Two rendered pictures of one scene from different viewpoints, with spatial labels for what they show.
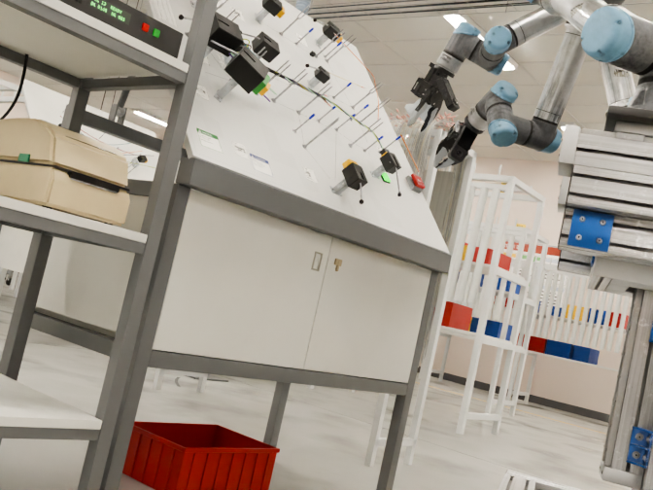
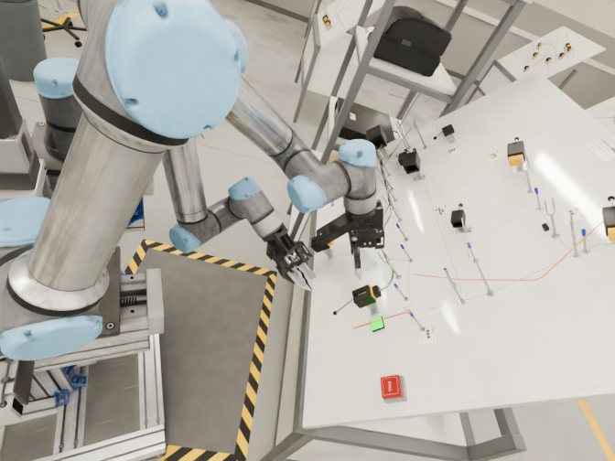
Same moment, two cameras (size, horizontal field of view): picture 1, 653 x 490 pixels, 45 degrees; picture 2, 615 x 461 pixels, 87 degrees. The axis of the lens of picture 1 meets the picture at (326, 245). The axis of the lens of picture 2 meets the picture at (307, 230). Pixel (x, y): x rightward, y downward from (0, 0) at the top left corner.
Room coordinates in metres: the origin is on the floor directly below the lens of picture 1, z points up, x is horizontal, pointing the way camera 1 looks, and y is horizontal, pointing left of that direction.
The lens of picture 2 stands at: (2.73, -0.80, 1.86)
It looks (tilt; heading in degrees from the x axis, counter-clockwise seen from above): 43 degrees down; 125
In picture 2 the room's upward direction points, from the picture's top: 25 degrees clockwise
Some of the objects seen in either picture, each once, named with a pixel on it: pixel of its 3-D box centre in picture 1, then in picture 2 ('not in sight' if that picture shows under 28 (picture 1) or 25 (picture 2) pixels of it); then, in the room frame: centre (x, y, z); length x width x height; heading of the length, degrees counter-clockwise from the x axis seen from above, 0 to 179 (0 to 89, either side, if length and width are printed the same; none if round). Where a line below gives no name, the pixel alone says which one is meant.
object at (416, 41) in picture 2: not in sight; (407, 37); (1.77, 0.64, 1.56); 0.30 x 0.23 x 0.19; 50
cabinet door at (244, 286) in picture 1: (250, 287); (307, 253); (2.10, 0.17, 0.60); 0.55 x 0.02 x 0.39; 139
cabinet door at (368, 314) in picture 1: (372, 315); (296, 357); (2.51, -0.19, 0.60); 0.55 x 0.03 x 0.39; 139
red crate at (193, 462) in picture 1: (197, 458); not in sight; (2.40, 0.24, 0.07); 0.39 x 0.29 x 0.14; 140
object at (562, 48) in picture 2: not in sight; (523, 80); (0.76, 5.93, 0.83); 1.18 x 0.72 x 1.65; 141
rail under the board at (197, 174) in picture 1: (338, 226); (314, 269); (2.29, -0.02, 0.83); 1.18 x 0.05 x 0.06; 139
